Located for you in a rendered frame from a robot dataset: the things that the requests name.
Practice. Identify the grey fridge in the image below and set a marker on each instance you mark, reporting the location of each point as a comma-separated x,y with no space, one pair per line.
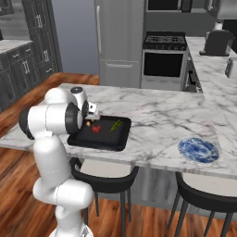
120,43

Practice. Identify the microwave oven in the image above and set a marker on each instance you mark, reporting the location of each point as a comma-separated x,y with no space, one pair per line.
166,4

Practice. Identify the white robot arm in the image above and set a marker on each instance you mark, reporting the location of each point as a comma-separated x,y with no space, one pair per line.
51,154

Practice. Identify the red tomato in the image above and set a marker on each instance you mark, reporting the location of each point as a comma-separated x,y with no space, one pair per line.
96,128

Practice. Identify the steel oven with hob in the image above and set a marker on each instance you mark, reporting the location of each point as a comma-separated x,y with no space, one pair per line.
163,64

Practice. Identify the dark grey toaster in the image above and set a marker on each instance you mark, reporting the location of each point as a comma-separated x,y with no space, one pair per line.
217,43

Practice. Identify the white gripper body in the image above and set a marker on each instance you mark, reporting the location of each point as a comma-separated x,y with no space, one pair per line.
93,116

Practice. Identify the green asparagus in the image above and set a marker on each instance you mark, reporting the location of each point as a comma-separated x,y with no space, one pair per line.
115,125

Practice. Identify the blue patterned plate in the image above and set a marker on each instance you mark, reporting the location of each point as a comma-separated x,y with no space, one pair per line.
198,150

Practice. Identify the dark grey cupboard run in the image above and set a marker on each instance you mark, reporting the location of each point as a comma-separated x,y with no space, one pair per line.
27,55

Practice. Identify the dark base cupboard run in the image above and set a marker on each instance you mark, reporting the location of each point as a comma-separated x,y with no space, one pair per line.
192,75

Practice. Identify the black tray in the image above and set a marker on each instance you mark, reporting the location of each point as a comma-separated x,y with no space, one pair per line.
102,139

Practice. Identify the black stool with pale seat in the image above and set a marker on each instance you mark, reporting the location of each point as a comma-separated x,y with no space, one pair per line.
105,176
209,191

